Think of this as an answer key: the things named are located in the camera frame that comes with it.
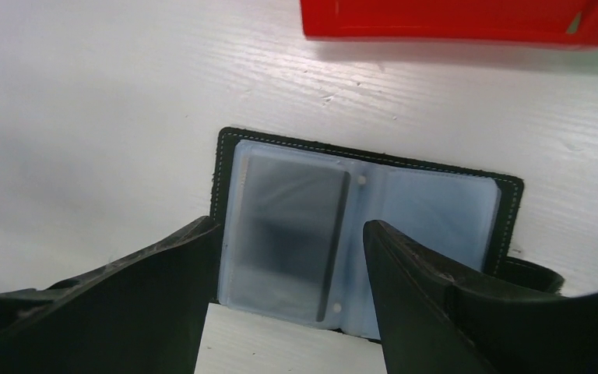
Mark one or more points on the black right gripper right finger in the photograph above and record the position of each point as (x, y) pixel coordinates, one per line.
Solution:
(436, 315)

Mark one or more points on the black leather card holder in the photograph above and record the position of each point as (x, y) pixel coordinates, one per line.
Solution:
(465, 214)

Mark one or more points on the left red plastic bin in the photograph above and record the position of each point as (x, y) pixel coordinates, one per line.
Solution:
(541, 23)

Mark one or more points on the black credit card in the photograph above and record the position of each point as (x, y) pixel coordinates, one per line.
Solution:
(285, 236)

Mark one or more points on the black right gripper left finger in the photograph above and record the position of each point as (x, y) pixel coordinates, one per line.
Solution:
(143, 313)

